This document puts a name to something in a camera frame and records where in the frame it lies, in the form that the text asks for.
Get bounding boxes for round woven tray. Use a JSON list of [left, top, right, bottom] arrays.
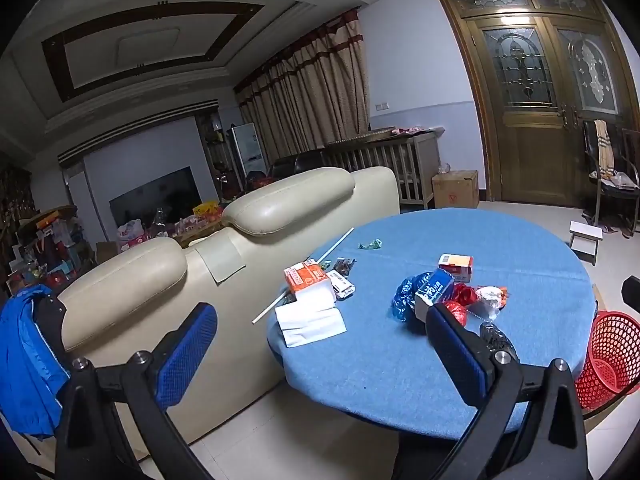
[[325, 127, 396, 143]]

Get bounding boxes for white standing air conditioner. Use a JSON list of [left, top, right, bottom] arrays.
[[229, 122, 268, 176]]

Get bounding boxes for black leather sofa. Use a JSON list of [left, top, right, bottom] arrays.
[[270, 147, 351, 181]]

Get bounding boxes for brown cardboard box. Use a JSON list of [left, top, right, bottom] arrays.
[[431, 170, 480, 209]]

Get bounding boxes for cream leather sofa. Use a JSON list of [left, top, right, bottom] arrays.
[[52, 166, 401, 446]]

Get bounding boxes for long white stick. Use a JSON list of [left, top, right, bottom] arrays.
[[251, 227, 355, 324]]

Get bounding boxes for blue plastic bag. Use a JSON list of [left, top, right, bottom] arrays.
[[391, 271, 436, 322]]

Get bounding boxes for white orange wrapper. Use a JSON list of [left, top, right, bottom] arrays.
[[475, 285, 508, 318]]

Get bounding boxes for striped scarf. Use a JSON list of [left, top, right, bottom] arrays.
[[594, 120, 615, 181]]

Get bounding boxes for beige curtains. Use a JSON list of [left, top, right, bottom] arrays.
[[234, 7, 371, 166]]

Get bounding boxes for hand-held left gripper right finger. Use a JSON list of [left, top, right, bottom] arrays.
[[425, 302, 588, 480]]

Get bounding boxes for red foil wrapper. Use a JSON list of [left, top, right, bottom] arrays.
[[452, 282, 481, 306], [444, 300, 468, 326]]

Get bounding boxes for round blue table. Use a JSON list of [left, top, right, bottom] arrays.
[[266, 207, 598, 436]]

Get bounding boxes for orange white carton box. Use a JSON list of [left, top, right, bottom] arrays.
[[438, 253, 474, 282]]

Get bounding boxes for yellow snack box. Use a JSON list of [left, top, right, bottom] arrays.
[[192, 201, 223, 223]]

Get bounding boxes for red mesh basket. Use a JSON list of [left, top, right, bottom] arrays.
[[575, 311, 640, 411]]

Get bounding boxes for black jacket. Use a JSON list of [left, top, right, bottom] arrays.
[[35, 296, 68, 361]]

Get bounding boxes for wooden baby crib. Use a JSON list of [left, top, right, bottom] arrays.
[[325, 130, 441, 211]]

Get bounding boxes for wooden glass double door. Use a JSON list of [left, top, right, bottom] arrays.
[[432, 0, 636, 208]]

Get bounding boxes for pile of toys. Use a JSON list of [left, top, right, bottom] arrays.
[[10, 205, 96, 291]]

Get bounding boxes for dark metal chair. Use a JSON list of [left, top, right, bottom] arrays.
[[582, 120, 640, 236]]

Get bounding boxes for blue jacket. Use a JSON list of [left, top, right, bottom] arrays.
[[0, 284, 71, 436]]

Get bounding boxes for small white stool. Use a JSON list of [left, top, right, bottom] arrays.
[[569, 221, 603, 266]]

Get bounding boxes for black television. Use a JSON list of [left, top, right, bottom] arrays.
[[109, 166, 201, 228]]

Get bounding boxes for black plastic wrapper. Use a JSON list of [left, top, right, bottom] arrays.
[[479, 321, 518, 361]]

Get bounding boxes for white pink small box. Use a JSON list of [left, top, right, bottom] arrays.
[[325, 270, 357, 301]]

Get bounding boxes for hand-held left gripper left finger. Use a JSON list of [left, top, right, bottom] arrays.
[[55, 302, 219, 480]]

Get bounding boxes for orange white tissue pack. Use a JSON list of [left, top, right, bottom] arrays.
[[283, 259, 336, 311]]

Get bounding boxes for square ceiling lamp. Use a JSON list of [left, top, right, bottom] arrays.
[[117, 30, 181, 61]]

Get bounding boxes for blue white box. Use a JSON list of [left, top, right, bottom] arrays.
[[414, 268, 456, 311]]

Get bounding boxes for beige sofa patch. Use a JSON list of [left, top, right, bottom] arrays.
[[195, 239, 247, 284]]

